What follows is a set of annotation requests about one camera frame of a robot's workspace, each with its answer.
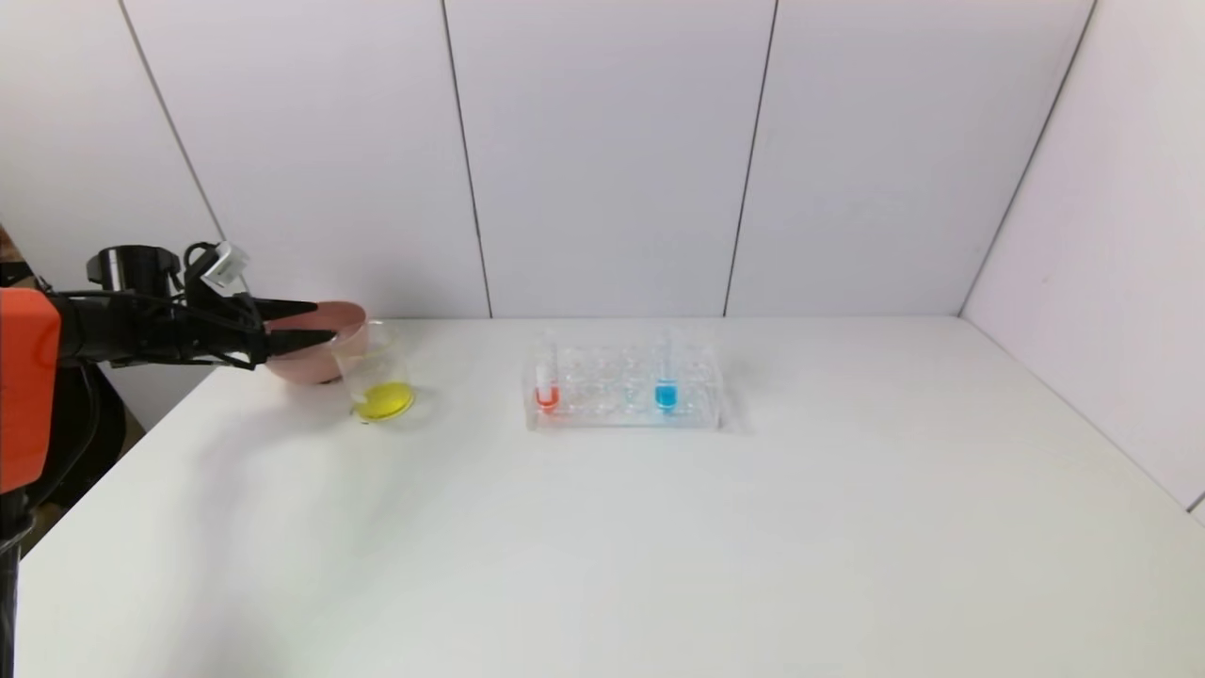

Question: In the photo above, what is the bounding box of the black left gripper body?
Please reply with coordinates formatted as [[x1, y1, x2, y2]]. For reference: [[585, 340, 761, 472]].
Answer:
[[171, 292, 270, 371]]

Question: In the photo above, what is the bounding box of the test tube with blue pigment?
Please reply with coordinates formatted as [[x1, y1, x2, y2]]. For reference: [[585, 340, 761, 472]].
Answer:
[[653, 329, 682, 416]]

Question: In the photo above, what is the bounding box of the clear glass beaker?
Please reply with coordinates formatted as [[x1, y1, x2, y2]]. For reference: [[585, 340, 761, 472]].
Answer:
[[329, 322, 416, 424]]

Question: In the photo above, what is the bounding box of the test tube with red pigment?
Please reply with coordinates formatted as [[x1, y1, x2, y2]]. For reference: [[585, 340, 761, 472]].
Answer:
[[530, 329, 563, 416]]

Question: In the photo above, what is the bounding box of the clear acrylic test tube rack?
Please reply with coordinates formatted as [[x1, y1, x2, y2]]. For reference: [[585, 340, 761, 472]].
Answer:
[[522, 343, 724, 432]]

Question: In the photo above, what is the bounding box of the pink plastic bowl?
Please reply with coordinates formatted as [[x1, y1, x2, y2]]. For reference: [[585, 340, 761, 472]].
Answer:
[[266, 301, 371, 386]]

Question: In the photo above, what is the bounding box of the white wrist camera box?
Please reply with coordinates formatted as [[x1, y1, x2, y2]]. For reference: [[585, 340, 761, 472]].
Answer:
[[201, 242, 251, 289]]

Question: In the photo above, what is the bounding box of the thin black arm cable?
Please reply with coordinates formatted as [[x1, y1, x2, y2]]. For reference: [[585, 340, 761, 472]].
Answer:
[[56, 242, 248, 370]]

